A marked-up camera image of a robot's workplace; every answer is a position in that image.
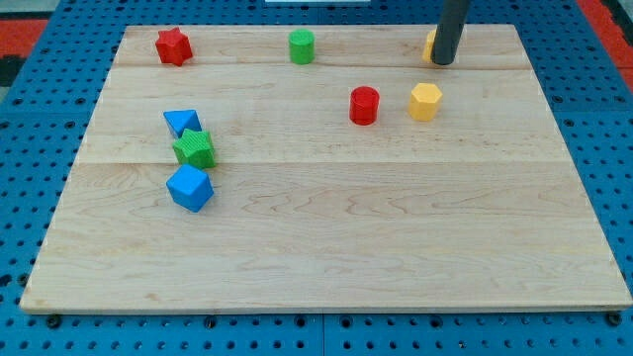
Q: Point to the yellow hexagon block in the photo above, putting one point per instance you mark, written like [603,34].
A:
[424,101]

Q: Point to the light wooden board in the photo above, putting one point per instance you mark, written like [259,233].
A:
[480,209]

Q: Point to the red cylinder block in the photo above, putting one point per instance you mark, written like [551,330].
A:
[364,104]

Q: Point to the green star block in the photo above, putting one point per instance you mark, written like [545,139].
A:
[195,148]

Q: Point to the blue cube block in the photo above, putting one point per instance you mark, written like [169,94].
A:
[190,187]

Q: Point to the green cylinder block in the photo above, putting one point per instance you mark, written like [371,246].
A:
[301,46]

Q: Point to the blue triangle block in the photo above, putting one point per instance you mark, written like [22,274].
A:
[180,120]

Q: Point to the yellow block behind rod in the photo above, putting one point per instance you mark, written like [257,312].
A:
[428,47]

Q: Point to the red star block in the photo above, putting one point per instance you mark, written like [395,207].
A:
[173,47]

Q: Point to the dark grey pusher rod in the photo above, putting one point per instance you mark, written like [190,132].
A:
[449,31]

